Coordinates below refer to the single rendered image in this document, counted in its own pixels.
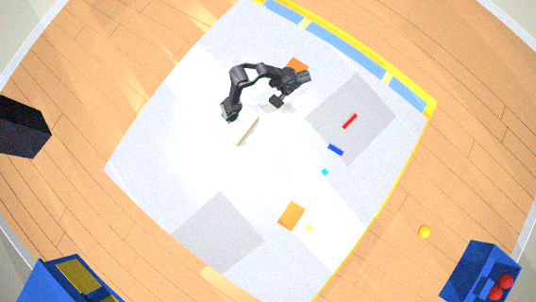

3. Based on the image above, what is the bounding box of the red rectangular bar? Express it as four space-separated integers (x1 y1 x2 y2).
343 114 357 128

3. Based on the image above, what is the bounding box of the blue rectangular bar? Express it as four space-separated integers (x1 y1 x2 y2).
327 144 343 156

